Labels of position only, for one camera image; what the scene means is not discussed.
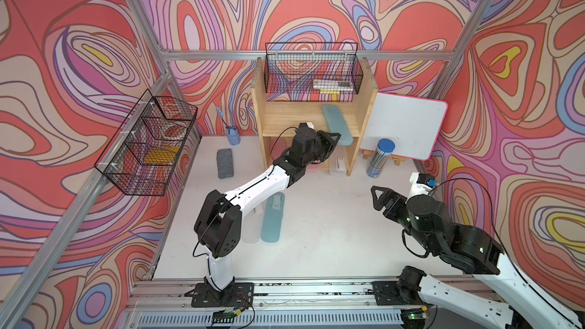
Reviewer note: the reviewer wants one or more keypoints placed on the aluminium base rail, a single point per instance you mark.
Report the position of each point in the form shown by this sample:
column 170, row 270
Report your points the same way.
column 281, row 304

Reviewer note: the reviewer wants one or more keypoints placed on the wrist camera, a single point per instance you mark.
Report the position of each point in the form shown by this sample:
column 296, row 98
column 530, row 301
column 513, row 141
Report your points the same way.
column 307, row 125
column 421, row 184

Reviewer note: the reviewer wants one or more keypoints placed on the tape roll in basket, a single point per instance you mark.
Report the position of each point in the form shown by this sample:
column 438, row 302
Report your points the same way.
column 174, row 131

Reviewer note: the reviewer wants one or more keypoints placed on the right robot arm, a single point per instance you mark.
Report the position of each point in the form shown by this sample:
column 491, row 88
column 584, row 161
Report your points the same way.
column 522, row 304

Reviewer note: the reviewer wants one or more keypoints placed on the grey felt eraser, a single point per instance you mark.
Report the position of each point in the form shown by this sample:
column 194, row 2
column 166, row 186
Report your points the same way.
column 224, row 164

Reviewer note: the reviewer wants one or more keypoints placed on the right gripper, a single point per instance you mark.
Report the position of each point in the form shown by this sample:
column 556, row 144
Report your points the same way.
column 397, row 201

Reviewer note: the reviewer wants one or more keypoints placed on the box in shelf basket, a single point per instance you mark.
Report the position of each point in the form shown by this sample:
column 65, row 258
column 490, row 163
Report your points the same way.
column 332, row 86

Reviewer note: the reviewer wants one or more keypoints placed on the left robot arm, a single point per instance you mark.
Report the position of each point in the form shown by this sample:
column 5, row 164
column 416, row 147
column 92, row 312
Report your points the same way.
column 219, row 224

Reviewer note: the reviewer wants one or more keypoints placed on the white board pink frame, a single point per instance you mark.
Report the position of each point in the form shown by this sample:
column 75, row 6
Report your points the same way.
column 412, row 123

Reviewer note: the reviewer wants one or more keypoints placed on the yellow item in wall basket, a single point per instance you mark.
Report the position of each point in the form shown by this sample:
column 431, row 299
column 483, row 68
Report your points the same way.
column 165, row 155

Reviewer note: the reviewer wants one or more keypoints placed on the blue pen cup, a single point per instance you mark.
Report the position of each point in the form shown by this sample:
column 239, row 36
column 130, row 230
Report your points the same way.
column 232, row 132

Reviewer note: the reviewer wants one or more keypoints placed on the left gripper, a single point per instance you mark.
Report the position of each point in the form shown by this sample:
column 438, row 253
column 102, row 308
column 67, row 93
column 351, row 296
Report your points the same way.
column 330, row 141

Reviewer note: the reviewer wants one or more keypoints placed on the clear pencil case lower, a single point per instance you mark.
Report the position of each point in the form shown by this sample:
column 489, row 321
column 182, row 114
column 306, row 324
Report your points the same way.
column 338, row 162

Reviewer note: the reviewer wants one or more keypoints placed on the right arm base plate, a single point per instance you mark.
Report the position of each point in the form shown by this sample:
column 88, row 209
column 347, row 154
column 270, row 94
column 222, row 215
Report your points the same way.
column 397, row 293

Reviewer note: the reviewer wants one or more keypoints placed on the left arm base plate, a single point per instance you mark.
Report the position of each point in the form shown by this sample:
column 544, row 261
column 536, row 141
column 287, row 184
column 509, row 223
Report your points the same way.
column 235, row 295

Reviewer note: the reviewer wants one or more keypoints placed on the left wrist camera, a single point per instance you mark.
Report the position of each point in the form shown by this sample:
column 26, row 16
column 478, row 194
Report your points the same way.
column 307, row 125

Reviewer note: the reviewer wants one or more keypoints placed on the black wire basket on wall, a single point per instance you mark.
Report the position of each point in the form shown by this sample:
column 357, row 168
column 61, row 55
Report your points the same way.
column 122, row 165

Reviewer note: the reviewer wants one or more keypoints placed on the black wire basket on shelf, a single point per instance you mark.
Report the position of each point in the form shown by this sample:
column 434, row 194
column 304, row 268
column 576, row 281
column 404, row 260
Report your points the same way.
column 291, row 67

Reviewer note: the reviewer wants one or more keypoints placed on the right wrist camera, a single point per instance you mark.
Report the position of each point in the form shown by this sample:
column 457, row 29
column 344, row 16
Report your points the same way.
column 421, row 184

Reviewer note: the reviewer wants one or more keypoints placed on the pencil tube blue lid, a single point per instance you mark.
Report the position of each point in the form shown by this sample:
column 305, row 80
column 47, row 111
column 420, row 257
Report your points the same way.
column 382, row 154

